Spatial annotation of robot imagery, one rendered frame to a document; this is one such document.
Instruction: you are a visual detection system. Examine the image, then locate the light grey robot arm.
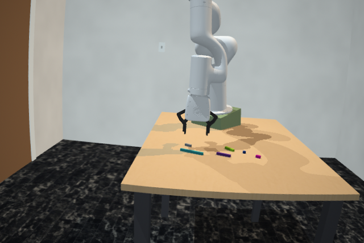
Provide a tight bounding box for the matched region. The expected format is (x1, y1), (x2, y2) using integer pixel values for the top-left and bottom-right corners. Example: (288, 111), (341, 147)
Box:
(188, 0), (238, 115)

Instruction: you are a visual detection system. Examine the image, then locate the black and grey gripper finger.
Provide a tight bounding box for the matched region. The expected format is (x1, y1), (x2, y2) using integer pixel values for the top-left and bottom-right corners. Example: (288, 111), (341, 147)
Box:
(206, 111), (218, 136)
(177, 109), (188, 134)

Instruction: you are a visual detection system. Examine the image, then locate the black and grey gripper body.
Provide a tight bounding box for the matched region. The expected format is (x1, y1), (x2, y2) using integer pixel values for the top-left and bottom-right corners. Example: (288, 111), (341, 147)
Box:
(185, 94), (210, 122)

